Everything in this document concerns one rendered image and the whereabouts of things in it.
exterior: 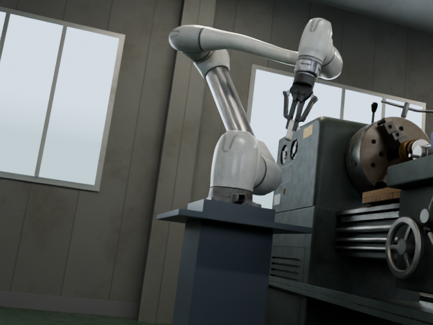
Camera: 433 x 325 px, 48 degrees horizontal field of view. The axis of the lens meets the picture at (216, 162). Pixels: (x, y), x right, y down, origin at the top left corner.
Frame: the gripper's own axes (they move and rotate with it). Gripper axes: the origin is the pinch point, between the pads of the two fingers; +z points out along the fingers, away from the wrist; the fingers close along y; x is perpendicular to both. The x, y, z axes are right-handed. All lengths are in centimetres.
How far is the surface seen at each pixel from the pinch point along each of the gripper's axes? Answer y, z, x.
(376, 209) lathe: 33.3, 18.6, 9.4
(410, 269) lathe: 48, 35, -33
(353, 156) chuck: 18.2, -1.0, 29.1
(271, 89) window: -118, -97, 283
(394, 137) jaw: 31.5, -10.4, 25.2
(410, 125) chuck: 35, -19, 36
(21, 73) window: -292, -33, 141
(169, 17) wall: -215, -133, 217
